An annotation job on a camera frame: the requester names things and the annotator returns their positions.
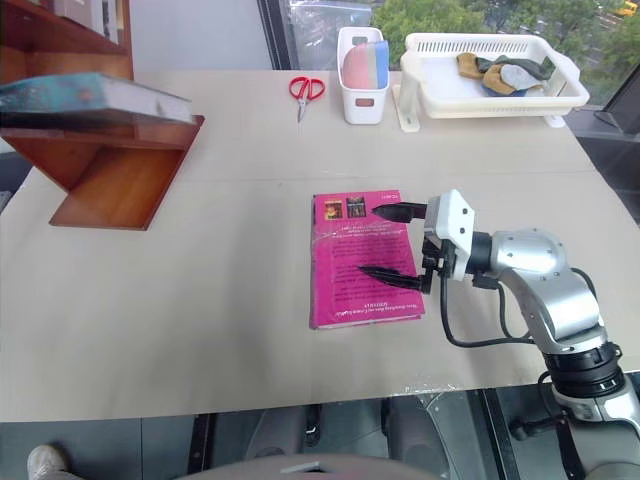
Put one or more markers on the wooden bookshelf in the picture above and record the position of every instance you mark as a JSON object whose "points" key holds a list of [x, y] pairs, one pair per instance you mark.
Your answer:
{"points": [[115, 175]]}

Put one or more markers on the dark green sock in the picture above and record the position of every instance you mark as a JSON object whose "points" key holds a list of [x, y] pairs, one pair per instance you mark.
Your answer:
{"points": [[535, 67]]}

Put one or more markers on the white plastic drying basket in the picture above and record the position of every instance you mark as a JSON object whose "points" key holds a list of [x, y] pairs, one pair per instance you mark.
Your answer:
{"points": [[450, 95]]}

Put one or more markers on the blue sponge cloth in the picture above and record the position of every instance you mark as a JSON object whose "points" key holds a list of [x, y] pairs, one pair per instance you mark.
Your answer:
{"points": [[382, 62]]}

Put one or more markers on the pink book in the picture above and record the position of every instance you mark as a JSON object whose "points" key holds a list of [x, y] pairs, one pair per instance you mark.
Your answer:
{"points": [[350, 265]]}

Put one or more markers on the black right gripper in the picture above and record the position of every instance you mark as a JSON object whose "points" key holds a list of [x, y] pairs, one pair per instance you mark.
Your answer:
{"points": [[431, 255]]}

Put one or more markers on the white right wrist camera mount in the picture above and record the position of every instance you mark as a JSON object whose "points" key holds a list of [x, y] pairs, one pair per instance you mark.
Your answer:
{"points": [[457, 220]]}

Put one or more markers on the red scissors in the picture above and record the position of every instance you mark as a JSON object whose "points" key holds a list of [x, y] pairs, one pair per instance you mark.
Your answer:
{"points": [[301, 89]]}

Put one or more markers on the grey shoe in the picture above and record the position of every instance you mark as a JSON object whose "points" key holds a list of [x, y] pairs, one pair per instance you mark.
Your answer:
{"points": [[45, 462]]}

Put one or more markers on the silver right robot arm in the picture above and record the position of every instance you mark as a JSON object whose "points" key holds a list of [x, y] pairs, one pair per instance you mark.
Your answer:
{"points": [[550, 280]]}

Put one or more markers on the teal book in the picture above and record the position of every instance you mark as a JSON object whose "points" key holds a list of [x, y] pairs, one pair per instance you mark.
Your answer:
{"points": [[90, 95]]}

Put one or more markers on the grey sock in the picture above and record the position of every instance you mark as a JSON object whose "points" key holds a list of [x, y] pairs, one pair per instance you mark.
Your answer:
{"points": [[517, 76]]}

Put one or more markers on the black angled stand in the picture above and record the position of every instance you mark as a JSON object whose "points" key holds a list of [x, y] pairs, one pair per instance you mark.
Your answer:
{"points": [[617, 112]]}

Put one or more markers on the green sponge cloth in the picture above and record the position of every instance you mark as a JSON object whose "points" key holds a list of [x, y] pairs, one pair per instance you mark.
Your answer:
{"points": [[374, 65]]}

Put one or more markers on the white plastic storage bin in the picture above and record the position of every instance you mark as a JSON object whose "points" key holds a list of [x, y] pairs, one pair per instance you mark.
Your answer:
{"points": [[362, 105]]}

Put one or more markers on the pink sponge cloth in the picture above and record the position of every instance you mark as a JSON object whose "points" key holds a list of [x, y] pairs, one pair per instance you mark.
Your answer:
{"points": [[357, 67]]}

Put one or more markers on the grey robot torso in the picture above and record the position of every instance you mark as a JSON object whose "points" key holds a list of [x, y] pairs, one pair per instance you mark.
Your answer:
{"points": [[320, 470]]}

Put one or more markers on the white upright book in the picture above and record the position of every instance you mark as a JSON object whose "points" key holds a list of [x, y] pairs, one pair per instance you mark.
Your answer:
{"points": [[107, 17]]}

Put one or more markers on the brown sock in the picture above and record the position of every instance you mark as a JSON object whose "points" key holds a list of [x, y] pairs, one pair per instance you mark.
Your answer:
{"points": [[467, 65]]}

